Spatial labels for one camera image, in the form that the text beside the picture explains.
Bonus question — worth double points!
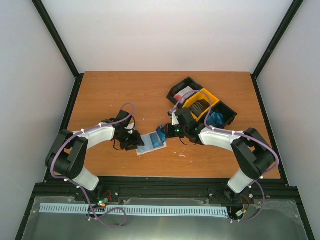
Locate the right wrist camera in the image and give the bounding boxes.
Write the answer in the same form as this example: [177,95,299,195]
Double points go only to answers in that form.
[167,109,179,126]

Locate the dark grey cards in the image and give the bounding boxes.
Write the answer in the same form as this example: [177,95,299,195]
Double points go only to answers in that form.
[189,99,210,118]

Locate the left black frame post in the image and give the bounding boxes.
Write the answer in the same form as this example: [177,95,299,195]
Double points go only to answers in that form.
[31,0,81,79]

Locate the red white cards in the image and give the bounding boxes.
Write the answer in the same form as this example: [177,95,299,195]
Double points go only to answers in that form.
[173,86,193,104]

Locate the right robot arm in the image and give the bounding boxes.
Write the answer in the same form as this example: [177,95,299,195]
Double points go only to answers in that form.
[160,108,280,202]

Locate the small electronics board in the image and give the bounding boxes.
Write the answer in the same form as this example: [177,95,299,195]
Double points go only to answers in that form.
[95,195,113,208]

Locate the purple cable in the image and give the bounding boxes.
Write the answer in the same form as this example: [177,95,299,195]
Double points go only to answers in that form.
[169,90,280,224]
[49,102,137,228]

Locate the yellow bin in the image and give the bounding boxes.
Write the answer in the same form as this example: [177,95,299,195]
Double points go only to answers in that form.
[182,88,220,122]

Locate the black aluminium rail base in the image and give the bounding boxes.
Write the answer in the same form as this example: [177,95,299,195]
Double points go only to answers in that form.
[32,174,301,208]

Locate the beige card holder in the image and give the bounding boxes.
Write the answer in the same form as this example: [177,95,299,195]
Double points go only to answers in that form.
[136,131,167,156]

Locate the black bin with blue cards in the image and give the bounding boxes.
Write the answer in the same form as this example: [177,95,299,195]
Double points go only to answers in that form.
[206,101,238,129]

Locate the blue VIP card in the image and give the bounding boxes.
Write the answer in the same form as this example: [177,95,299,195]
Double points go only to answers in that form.
[149,125,167,149]

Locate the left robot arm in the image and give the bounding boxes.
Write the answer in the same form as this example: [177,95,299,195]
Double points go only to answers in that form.
[45,110,145,202]

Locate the light blue cable duct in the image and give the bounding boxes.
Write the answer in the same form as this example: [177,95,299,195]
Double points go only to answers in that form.
[38,203,228,218]

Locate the blue cards stack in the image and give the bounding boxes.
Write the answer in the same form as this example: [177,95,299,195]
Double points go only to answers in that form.
[206,112,225,128]

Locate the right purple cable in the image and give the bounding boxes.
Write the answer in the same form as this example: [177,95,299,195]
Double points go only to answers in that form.
[169,90,280,224]

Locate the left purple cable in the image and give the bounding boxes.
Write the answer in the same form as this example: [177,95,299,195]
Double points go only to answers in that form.
[49,102,137,228]

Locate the right black frame post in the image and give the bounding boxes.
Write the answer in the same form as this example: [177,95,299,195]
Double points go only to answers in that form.
[251,0,305,78]

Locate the black frame post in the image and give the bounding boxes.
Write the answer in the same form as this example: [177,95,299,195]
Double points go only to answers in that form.
[31,0,81,79]
[251,0,305,78]

